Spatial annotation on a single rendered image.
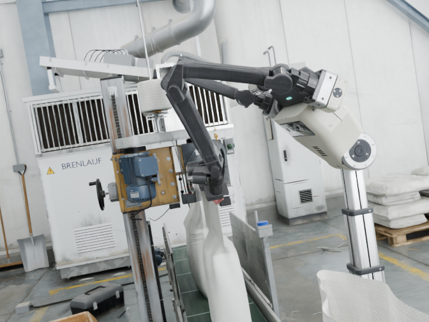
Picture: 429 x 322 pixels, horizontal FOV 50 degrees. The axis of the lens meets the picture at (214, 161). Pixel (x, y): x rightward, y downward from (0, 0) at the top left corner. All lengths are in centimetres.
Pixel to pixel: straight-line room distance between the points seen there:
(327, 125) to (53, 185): 396
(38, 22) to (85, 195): 236
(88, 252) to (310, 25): 447
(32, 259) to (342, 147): 523
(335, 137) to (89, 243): 393
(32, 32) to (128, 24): 128
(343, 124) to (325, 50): 536
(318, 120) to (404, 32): 607
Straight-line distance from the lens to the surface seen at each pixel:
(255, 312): 260
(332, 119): 183
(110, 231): 532
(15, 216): 682
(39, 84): 627
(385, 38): 765
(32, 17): 644
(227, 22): 582
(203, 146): 181
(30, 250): 658
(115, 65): 496
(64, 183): 532
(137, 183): 232
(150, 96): 232
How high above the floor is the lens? 135
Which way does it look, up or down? 3 degrees down
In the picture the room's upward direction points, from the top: 9 degrees counter-clockwise
